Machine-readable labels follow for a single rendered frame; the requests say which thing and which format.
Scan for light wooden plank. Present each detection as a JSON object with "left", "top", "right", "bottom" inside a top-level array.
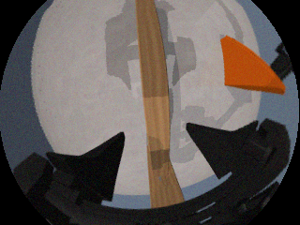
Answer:
[{"left": 134, "top": 0, "right": 172, "bottom": 180}]

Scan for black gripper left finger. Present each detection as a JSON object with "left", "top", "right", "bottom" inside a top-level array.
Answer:
[{"left": 46, "top": 131, "right": 125, "bottom": 202}]

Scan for wooden post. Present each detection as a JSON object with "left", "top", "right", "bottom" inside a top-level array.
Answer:
[{"left": 146, "top": 146, "right": 185, "bottom": 207}]

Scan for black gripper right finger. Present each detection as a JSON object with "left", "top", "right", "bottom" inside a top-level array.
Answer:
[{"left": 185, "top": 120, "right": 258, "bottom": 180}]

